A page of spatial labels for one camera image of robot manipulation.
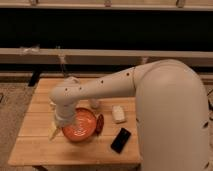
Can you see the wooden table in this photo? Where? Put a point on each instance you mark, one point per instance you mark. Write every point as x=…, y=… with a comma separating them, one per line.
x=105, y=135

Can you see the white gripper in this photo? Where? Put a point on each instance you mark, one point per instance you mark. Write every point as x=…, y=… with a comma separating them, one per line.
x=62, y=117

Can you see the black smartphone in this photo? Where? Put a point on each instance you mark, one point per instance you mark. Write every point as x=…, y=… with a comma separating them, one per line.
x=120, y=140

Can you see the clear plastic cup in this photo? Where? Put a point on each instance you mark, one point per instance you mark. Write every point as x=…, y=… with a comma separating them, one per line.
x=94, y=103

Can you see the orange plate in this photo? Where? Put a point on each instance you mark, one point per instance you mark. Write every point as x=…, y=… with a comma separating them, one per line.
x=83, y=128

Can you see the white horizontal rail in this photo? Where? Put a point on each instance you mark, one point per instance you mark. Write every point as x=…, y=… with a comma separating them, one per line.
x=100, y=57

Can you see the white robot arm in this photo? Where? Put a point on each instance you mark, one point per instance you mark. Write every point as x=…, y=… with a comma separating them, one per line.
x=172, y=112

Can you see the brown round object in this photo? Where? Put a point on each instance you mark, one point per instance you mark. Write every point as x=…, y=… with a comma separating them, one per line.
x=100, y=124

